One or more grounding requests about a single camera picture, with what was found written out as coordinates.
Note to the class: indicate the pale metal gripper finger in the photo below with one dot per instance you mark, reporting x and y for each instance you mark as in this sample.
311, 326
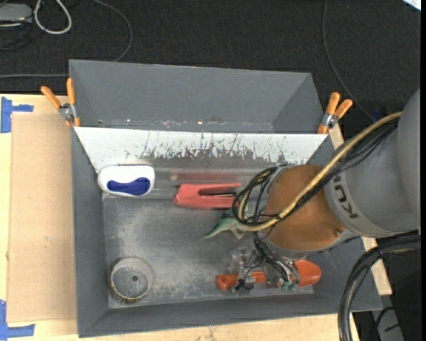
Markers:
242, 259
246, 281

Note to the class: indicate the orange plastic spatula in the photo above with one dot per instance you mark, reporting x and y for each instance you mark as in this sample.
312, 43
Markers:
309, 274

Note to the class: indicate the green toy dinosaur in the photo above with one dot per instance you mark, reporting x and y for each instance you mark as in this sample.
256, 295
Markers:
221, 227

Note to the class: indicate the red U-shaped plastic tool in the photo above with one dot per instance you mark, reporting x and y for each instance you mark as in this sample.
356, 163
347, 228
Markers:
188, 196

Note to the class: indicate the grey metal bin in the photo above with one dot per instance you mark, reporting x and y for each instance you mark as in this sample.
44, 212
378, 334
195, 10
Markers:
163, 233

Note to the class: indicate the white and blue oval brush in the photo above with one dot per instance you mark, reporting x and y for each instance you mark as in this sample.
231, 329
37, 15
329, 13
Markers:
128, 179

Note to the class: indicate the brown cardboard board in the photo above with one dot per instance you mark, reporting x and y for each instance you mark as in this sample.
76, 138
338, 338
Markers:
39, 208

